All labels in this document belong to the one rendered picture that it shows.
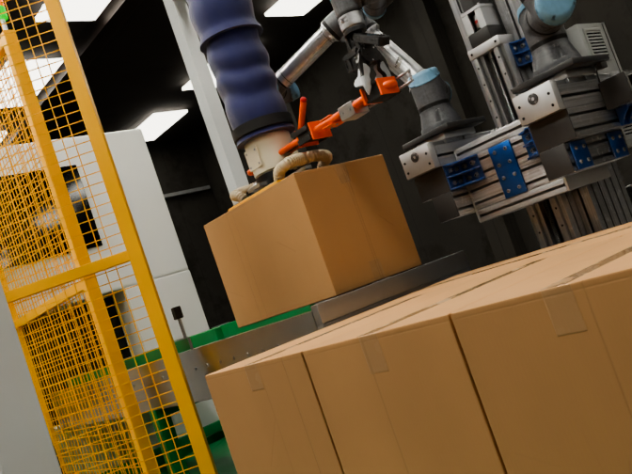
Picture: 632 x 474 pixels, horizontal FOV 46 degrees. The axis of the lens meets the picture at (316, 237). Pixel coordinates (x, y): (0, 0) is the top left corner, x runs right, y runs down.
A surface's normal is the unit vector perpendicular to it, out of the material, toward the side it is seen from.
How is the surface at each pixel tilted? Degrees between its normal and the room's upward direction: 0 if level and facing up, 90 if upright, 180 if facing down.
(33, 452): 90
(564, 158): 90
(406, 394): 90
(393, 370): 90
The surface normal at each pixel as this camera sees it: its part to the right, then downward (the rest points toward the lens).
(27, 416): 0.60, -0.26
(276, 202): -0.74, 0.22
